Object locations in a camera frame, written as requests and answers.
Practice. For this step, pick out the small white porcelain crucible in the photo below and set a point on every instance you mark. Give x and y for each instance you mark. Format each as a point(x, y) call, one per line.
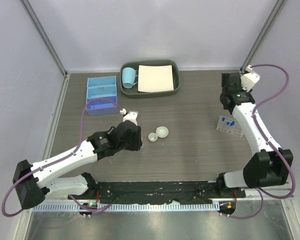
point(153, 137)

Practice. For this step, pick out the dark green plastic tray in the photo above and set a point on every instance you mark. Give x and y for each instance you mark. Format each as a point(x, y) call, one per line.
point(135, 94)

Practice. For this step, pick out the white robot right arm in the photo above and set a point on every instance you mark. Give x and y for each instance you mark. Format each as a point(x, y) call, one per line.
point(268, 166)

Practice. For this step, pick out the white slotted cable duct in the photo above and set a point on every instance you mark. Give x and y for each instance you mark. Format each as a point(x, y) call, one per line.
point(172, 207)

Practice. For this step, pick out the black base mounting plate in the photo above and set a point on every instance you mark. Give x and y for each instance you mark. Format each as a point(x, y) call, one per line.
point(159, 192)

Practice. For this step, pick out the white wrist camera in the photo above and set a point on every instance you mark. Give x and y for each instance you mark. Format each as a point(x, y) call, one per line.
point(129, 116)
point(249, 78)

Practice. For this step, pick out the large white porcelain dish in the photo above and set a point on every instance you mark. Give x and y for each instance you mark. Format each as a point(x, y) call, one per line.
point(162, 131)

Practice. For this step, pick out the light blue mug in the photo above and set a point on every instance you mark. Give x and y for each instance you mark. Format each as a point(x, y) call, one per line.
point(129, 77)

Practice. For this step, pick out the clear acrylic test tube rack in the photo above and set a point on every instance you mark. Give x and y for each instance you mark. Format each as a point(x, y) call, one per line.
point(235, 130)

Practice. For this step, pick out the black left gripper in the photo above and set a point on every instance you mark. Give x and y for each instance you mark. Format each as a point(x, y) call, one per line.
point(137, 143)

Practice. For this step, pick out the white square plate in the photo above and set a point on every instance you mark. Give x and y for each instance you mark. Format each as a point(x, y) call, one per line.
point(154, 79)

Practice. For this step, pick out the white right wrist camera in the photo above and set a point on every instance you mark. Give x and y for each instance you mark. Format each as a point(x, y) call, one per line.
point(249, 78)

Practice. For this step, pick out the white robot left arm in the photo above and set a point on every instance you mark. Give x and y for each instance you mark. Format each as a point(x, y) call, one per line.
point(34, 182)

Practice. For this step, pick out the blue three-compartment organizer box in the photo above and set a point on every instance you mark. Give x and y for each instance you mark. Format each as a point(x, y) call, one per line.
point(104, 87)

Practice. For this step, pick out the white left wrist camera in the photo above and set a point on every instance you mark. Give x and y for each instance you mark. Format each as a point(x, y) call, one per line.
point(129, 116)

